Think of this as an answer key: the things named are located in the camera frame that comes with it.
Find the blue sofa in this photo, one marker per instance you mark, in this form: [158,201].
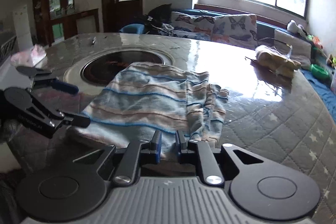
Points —
[271,36]

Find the long butterfly cushion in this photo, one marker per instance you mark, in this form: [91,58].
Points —
[192,27]

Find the white refrigerator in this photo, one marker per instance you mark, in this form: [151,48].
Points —
[22,28]

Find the rolled floral cloth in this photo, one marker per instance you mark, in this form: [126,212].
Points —
[276,62]

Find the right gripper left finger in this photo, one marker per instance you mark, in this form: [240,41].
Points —
[138,153]

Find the black bag on sofa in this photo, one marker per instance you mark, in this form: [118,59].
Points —
[157,21]

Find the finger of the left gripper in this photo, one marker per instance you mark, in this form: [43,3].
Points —
[72,119]
[64,87]

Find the green bowl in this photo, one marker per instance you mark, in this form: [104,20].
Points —
[319,72]

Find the white plush toy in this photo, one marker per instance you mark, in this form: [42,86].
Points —
[297,29]

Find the dark wooden cabinet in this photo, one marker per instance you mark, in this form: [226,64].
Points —
[57,20]

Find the blue striped knit garment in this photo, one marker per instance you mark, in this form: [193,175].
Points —
[146,97]

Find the round induction cooktop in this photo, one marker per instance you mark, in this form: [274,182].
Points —
[97,70]

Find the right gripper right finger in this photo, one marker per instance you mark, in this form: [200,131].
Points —
[199,154]

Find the grey star quilted table cover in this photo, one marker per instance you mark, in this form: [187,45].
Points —
[285,121]

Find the large butterfly pillow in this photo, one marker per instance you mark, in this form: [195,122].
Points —
[236,30]

